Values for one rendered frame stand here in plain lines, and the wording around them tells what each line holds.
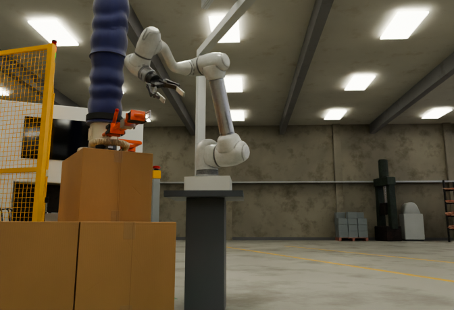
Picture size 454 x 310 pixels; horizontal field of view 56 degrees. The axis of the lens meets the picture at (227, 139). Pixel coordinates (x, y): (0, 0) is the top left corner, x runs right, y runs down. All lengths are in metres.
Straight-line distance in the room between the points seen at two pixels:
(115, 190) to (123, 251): 0.66
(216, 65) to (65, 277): 1.60
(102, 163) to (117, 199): 0.21
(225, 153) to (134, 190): 0.68
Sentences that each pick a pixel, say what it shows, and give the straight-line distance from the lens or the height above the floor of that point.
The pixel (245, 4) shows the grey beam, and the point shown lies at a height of 3.10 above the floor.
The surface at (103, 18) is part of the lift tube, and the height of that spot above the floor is 1.82.
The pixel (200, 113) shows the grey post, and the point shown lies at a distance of 6.43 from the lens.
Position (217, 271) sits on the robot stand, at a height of 0.25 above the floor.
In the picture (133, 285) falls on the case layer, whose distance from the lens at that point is 1.89.
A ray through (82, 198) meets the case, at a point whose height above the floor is 0.67.
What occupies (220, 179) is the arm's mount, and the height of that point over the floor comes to 0.83.
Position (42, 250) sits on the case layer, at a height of 0.43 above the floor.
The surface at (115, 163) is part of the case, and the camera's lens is 2.48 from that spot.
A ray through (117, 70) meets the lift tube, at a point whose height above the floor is 1.50.
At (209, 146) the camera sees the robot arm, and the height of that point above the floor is 1.06.
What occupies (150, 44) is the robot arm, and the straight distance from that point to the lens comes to 2.44.
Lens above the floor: 0.52
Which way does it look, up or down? 11 degrees up
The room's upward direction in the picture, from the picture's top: straight up
